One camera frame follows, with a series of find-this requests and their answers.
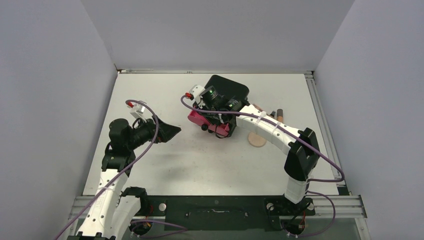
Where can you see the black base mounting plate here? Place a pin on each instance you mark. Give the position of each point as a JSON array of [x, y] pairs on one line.
[[225, 213]]

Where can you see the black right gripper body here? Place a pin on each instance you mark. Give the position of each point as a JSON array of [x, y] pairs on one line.
[[212, 117]]

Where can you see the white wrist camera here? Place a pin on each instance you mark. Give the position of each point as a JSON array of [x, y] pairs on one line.
[[137, 110], [195, 93]]

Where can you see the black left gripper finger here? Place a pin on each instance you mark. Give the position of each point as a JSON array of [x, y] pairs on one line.
[[167, 135], [165, 128]]

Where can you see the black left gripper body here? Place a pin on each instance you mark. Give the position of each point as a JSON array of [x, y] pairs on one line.
[[142, 134]]

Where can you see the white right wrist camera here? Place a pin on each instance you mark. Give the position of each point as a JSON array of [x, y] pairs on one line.
[[195, 93]]

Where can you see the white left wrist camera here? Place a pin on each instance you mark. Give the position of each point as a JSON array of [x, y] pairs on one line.
[[137, 110]]

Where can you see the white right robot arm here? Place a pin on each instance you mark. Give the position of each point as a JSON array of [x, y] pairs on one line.
[[293, 142]]

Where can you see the pink drawer with black knob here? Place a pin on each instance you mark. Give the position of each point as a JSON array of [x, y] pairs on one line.
[[221, 130]]

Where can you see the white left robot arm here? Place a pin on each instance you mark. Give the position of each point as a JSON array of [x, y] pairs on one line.
[[110, 214]]

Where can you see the tan foundation tube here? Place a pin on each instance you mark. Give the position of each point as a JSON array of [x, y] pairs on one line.
[[280, 115]]

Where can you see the round beige powder puff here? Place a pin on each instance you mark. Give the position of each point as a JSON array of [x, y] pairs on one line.
[[256, 140]]

